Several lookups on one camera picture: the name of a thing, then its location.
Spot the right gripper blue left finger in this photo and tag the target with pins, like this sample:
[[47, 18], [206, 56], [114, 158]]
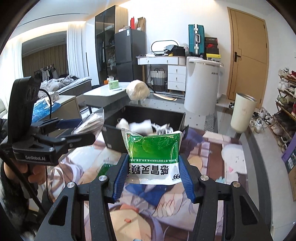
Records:
[[65, 219]]

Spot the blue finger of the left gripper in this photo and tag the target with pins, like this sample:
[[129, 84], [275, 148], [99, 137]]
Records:
[[69, 142], [64, 123]]

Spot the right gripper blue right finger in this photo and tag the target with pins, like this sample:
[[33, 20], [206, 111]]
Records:
[[241, 218]]

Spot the white foam piece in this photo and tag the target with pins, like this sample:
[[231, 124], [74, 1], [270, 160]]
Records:
[[143, 128]]

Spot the green white medicine packet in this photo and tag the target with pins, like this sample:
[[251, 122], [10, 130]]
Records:
[[153, 160]]

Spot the bagged white adidas socks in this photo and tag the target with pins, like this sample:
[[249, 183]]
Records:
[[91, 124]]

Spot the person's left hand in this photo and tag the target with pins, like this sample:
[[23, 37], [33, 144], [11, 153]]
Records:
[[38, 172]]

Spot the bed with clothes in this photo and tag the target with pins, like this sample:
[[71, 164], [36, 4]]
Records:
[[70, 85]]

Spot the black cardboard box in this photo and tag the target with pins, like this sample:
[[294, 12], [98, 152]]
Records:
[[138, 120]]

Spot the green tissue box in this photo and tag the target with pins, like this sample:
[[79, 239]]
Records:
[[114, 84]]

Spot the beige wig head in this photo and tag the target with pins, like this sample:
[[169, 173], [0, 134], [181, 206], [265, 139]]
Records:
[[137, 90]]

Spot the black refrigerator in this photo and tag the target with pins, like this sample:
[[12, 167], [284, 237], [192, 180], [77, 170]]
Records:
[[129, 44]]

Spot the shoe rack with shoes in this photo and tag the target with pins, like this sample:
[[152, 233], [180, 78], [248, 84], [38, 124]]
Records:
[[283, 127]]

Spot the woven basket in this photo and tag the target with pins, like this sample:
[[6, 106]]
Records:
[[158, 76]]

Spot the dark glass wardrobe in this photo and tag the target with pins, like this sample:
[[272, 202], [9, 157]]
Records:
[[107, 24]]

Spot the cream cylindrical bin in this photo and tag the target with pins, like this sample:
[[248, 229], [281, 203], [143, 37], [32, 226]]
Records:
[[244, 107]]

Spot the oval desk mirror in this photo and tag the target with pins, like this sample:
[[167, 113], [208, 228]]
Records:
[[160, 47]]

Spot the white dressing desk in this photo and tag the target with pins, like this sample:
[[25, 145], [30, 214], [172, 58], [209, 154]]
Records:
[[173, 66]]

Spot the white cylindrical appliance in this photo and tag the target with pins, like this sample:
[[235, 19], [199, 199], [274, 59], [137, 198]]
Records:
[[202, 82]]

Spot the teal suitcase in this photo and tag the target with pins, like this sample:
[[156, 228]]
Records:
[[196, 40]]

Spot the stacked shoe boxes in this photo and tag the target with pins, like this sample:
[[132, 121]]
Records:
[[212, 50]]

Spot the wooden door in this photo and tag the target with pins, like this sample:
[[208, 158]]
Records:
[[249, 58]]

